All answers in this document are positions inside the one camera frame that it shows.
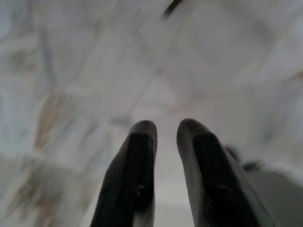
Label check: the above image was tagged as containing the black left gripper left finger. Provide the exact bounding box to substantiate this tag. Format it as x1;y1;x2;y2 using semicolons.
89;120;158;227

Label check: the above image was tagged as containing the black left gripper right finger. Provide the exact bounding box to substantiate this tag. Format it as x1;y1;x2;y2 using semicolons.
176;118;276;227

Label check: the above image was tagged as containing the grey robot leg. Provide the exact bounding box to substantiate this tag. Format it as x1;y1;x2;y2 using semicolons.
224;145;303;227

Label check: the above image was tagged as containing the thin black bar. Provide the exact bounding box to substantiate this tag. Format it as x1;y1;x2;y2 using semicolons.
162;0;185;17

